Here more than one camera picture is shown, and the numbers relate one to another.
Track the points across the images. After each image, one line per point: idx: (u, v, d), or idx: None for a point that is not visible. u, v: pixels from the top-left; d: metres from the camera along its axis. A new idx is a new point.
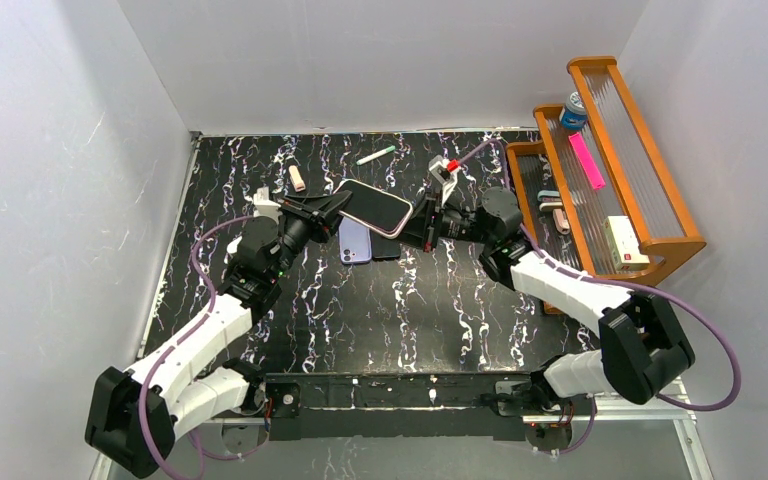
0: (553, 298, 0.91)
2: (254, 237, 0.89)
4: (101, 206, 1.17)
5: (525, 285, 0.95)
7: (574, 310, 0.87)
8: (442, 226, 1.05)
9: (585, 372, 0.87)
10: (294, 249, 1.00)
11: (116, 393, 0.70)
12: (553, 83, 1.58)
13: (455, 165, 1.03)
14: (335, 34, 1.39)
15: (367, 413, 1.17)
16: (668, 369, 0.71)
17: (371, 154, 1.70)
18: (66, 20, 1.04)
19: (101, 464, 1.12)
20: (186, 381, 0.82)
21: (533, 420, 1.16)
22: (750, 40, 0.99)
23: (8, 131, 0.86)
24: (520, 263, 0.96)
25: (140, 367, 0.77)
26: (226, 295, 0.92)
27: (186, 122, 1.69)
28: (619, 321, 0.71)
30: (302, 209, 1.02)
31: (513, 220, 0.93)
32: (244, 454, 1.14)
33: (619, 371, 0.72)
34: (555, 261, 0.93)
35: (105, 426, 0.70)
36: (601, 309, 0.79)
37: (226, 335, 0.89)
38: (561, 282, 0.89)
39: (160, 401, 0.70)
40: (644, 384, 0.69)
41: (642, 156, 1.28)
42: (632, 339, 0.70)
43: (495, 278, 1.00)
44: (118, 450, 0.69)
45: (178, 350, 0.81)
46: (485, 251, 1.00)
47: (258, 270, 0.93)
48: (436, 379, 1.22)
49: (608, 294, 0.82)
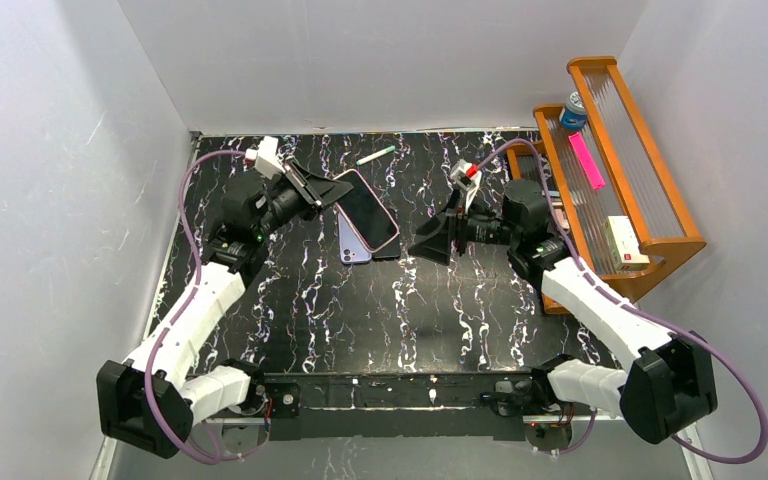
0: (585, 315, 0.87)
2: (237, 191, 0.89)
4: (101, 206, 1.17)
5: (554, 291, 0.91)
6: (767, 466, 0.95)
7: (605, 337, 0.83)
8: (468, 230, 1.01)
9: (594, 389, 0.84)
10: (283, 214, 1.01)
11: (122, 384, 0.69)
12: (553, 83, 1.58)
13: (475, 170, 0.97)
14: (334, 34, 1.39)
15: (367, 412, 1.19)
16: (688, 415, 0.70)
17: (371, 154, 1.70)
18: (66, 20, 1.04)
19: (101, 464, 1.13)
20: (189, 359, 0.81)
21: (532, 420, 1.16)
22: (749, 41, 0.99)
23: (8, 130, 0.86)
24: (555, 268, 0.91)
25: (138, 354, 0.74)
26: (213, 262, 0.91)
27: (186, 122, 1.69)
28: (655, 366, 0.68)
30: (305, 186, 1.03)
31: (539, 210, 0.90)
32: (244, 454, 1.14)
33: (638, 408, 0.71)
34: (595, 278, 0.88)
35: (120, 417, 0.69)
36: (639, 347, 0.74)
37: (220, 303, 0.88)
38: (597, 303, 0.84)
39: (168, 384, 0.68)
40: (661, 428, 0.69)
41: (642, 156, 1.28)
42: (665, 385, 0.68)
43: (523, 276, 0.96)
44: (140, 437, 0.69)
45: (175, 330, 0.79)
46: (513, 246, 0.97)
47: (244, 230, 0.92)
48: (436, 379, 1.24)
49: (647, 333, 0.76)
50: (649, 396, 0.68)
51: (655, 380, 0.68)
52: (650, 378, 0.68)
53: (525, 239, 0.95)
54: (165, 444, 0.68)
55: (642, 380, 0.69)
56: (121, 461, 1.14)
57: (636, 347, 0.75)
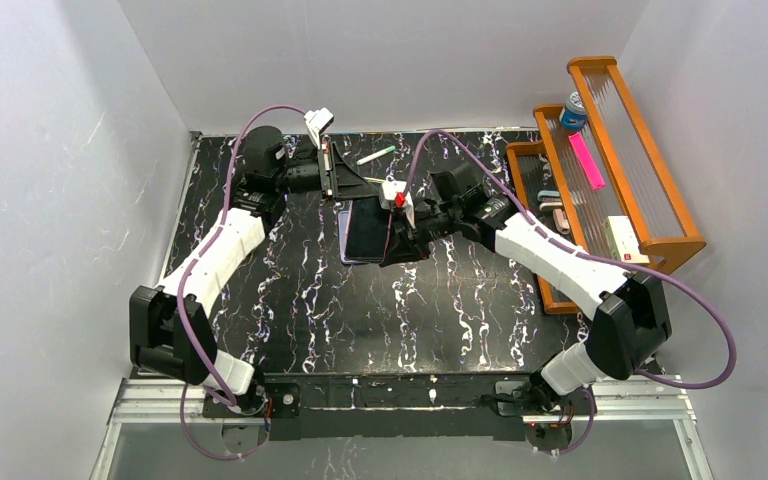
0: (542, 269, 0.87)
2: (259, 141, 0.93)
4: (101, 206, 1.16)
5: (507, 249, 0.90)
6: (767, 466, 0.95)
7: (565, 288, 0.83)
8: (422, 235, 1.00)
9: (577, 363, 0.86)
10: (296, 183, 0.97)
11: (153, 310, 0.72)
12: (553, 83, 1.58)
13: (403, 198, 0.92)
14: (335, 34, 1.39)
15: (367, 412, 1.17)
16: (646, 348, 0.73)
17: (371, 154, 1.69)
18: (66, 19, 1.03)
19: (101, 464, 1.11)
20: (216, 292, 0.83)
21: (533, 420, 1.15)
22: (749, 41, 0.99)
23: (8, 132, 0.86)
24: (506, 228, 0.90)
25: (170, 281, 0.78)
26: (235, 209, 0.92)
27: (186, 122, 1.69)
28: (618, 307, 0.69)
30: (330, 172, 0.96)
31: (464, 173, 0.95)
32: (244, 454, 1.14)
33: (602, 350, 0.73)
34: (546, 231, 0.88)
35: (150, 344, 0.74)
36: (598, 292, 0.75)
37: (244, 245, 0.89)
38: (552, 255, 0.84)
39: (198, 306, 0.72)
40: (625, 363, 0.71)
41: (642, 156, 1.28)
42: (627, 322, 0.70)
43: (475, 239, 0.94)
44: (168, 364, 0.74)
45: (203, 261, 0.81)
46: (458, 217, 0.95)
47: (261, 181, 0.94)
48: (436, 379, 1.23)
49: (604, 276, 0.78)
50: (614, 337, 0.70)
51: (620, 321, 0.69)
52: (614, 319, 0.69)
53: (466, 206, 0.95)
54: (193, 369, 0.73)
55: (607, 323, 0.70)
56: (122, 460, 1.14)
57: (598, 292, 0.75)
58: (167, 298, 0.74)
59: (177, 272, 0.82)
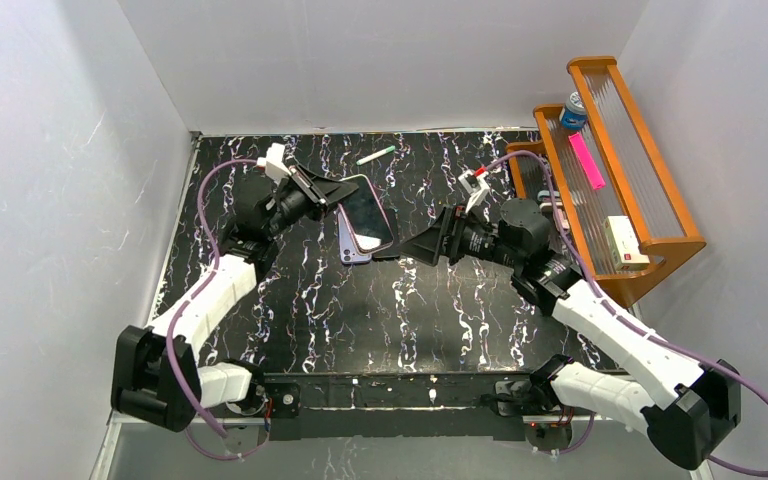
0: (608, 346, 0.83)
2: (247, 195, 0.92)
4: (100, 205, 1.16)
5: (568, 318, 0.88)
6: None
7: (631, 370, 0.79)
8: (464, 239, 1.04)
9: (609, 403, 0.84)
10: (290, 214, 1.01)
11: (140, 351, 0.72)
12: (553, 83, 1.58)
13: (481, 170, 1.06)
14: (335, 35, 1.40)
15: (367, 412, 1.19)
16: (717, 439, 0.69)
17: (371, 154, 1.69)
18: (65, 20, 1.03)
19: (101, 465, 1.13)
20: (205, 333, 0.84)
21: (533, 420, 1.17)
22: (750, 40, 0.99)
23: (8, 133, 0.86)
24: (570, 296, 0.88)
25: (160, 322, 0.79)
26: (227, 255, 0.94)
27: (187, 122, 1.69)
28: (694, 404, 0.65)
30: (310, 187, 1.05)
31: (540, 231, 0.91)
32: (244, 454, 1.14)
33: (670, 440, 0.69)
34: (615, 306, 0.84)
35: (132, 386, 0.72)
36: (673, 384, 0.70)
37: (236, 289, 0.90)
38: (621, 334, 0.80)
39: (187, 346, 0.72)
40: (696, 458, 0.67)
41: (642, 156, 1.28)
42: (704, 420, 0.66)
43: (532, 300, 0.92)
44: (148, 411, 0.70)
45: (195, 303, 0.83)
46: (518, 272, 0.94)
47: (254, 231, 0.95)
48: (436, 379, 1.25)
49: (678, 367, 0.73)
50: (688, 438, 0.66)
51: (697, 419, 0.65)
52: (691, 416, 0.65)
53: (528, 262, 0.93)
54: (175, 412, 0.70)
55: (681, 419, 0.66)
56: (121, 461, 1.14)
57: (673, 385, 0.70)
58: (155, 340, 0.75)
59: (169, 311, 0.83)
